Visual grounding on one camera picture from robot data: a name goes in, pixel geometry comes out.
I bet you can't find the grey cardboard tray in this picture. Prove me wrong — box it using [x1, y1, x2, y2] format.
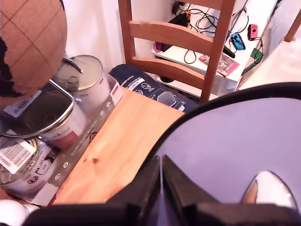
[4, 73, 125, 208]

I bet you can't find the white paint can red label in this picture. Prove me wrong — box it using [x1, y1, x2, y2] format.
[0, 81, 88, 153]

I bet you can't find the dark blue printed package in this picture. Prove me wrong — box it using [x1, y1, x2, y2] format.
[108, 64, 200, 114]

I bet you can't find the white paint can barcode sticker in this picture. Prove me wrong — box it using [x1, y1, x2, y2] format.
[0, 136, 61, 197]

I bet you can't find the red game case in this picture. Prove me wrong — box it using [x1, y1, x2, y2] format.
[198, 53, 240, 78]

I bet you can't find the white low shelf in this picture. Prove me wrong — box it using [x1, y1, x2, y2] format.
[151, 0, 279, 95]

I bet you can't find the white rounded object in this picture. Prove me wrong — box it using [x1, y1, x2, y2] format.
[0, 199, 40, 226]

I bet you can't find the green flat object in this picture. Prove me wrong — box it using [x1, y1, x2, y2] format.
[250, 48, 264, 60]

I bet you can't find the blue game controller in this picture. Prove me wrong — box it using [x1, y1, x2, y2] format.
[231, 33, 246, 51]

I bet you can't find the pink game controller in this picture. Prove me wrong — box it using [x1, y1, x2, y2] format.
[247, 24, 259, 40]

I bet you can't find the tan globe with dark pattern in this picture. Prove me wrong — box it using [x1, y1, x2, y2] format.
[0, 0, 68, 104]

